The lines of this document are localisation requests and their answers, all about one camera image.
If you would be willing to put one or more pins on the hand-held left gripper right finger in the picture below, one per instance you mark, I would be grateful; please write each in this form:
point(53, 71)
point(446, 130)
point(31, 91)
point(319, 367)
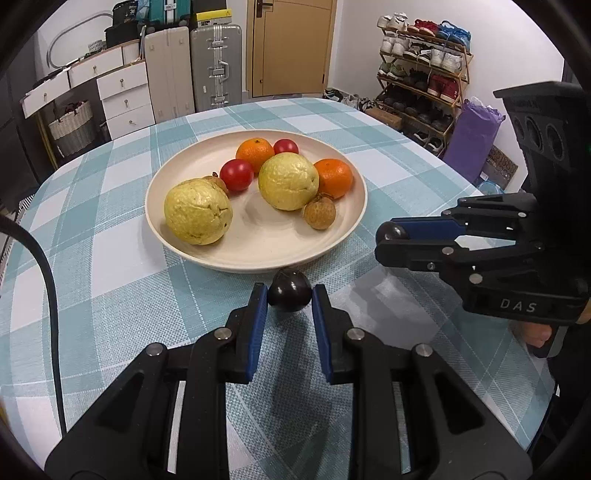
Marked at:
point(323, 332)

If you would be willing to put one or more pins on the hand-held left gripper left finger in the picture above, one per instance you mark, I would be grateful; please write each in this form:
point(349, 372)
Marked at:
point(256, 332)

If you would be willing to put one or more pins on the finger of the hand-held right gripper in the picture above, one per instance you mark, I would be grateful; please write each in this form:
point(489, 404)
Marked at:
point(429, 228)
point(415, 256)

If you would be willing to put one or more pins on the dark purple plum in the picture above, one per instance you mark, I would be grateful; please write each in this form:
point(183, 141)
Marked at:
point(288, 290)
point(391, 232)

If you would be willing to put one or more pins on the cream round plate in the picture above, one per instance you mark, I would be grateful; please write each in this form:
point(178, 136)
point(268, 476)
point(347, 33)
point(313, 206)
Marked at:
point(258, 244)

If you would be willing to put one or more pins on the orange tangerine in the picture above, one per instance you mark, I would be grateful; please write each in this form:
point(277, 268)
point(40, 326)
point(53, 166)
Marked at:
point(254, 154)
point(334, 177)

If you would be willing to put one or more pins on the yellow guava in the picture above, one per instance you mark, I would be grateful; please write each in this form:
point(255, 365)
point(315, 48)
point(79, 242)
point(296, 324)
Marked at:
point(197, 212)
point(288, 181)

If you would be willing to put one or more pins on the large red tomato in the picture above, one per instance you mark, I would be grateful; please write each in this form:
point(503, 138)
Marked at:
point(237, 175)

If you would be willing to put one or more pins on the small red tomato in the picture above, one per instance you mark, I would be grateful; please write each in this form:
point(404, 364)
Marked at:
point(286, 146)

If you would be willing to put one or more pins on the person's right hand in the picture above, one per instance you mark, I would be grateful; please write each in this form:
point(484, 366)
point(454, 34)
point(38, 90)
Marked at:
point(531, 336)

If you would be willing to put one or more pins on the brown patterned box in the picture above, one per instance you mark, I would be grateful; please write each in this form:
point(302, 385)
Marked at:
point(498, 164)

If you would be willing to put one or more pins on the purple bag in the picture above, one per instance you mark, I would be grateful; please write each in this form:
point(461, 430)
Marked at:
point(471, 138)

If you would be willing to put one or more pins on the brown longan with stem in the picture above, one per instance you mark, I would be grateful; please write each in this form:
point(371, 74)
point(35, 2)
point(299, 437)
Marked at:
point(318, 211)

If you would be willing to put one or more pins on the teal checked tablecloth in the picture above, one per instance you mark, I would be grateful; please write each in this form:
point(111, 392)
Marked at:
point(115, 295)

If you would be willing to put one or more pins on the wooden shoe rack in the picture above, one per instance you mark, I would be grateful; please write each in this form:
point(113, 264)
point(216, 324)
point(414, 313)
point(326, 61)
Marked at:
point(465, 74)

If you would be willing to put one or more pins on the collection of shoes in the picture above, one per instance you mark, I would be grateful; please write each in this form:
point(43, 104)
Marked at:
point(415, 50)

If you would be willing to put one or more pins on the wooden door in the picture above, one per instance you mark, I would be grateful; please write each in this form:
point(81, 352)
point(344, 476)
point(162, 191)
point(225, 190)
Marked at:
point(291, 46)

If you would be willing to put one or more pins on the silver suitcase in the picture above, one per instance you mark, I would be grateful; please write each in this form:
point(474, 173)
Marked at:
point(214, 69)

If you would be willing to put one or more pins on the wicker basket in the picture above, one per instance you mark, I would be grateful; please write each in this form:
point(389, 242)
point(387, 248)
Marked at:
point(71, 131)

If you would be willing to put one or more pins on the beige suitcase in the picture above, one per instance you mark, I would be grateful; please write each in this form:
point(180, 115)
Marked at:
point(168, 74)

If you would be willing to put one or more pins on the white drawer cabinet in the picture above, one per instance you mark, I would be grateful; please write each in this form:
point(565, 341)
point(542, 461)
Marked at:
point(122, 92)

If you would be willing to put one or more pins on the black suitcase with yellow label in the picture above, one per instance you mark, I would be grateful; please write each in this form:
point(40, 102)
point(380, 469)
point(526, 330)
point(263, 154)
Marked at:
point(212, 11)

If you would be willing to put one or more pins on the black case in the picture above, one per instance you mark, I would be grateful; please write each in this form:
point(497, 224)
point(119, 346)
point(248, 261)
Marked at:
point(122, 34)

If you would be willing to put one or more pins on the teal suitcase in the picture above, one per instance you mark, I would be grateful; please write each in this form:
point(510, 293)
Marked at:
point(168, 11)

